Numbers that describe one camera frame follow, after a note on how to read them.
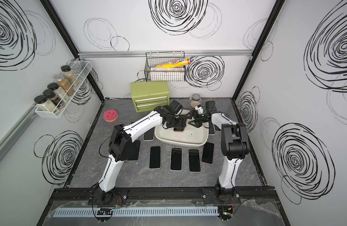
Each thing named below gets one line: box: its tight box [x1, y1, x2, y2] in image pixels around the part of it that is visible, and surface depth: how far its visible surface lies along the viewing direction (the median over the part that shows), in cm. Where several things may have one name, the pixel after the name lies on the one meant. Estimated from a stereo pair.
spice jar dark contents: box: [42, 88, 66, 109], surface depth 67 cm
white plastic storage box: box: [154, 122, 210, 147], surface depth 98 cm
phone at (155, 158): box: [148, 145, 162, 170], surface depth 90 cm
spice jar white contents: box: [47, 82, 70, 103], surface depth 70 cm
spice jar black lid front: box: [33, 95, 56, 112], surface depth 63 cm
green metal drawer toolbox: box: [130, 81, 170, 113], surface depth 105 cm
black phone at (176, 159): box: [169, 146, 183, 172], surface depth 88 cm
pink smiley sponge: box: [103, 109, 118, 123], surface depth 107 cm
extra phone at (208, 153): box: [200, 141, 215, 165], surface depth 89 cm
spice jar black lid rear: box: [60, 64, 80, 87], surface depth 77 cm
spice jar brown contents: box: [53, 73, 75, 97], surface depth 72 cm
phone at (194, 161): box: [188, 148, 202, 173], surface depth 88 cm
